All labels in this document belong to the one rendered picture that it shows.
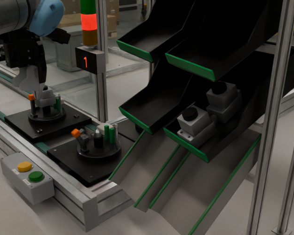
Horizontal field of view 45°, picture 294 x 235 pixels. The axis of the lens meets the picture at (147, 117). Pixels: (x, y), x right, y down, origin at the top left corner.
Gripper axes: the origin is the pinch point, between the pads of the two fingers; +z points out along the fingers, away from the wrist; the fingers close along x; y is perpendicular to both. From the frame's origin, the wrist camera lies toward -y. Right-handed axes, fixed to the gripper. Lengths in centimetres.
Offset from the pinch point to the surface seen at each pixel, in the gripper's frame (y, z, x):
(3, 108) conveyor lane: -15, 32, -71
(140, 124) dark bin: -10.8, 3.1, 24.5
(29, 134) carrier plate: -8.2, 26.4, -30.4
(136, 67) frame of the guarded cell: -107, 36, -87
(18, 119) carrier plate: -11, 26, -45
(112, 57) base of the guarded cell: -114, 38, -120
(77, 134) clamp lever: -11.7, 17.1, -4.0
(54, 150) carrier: -9.2, 26.3, -14.7
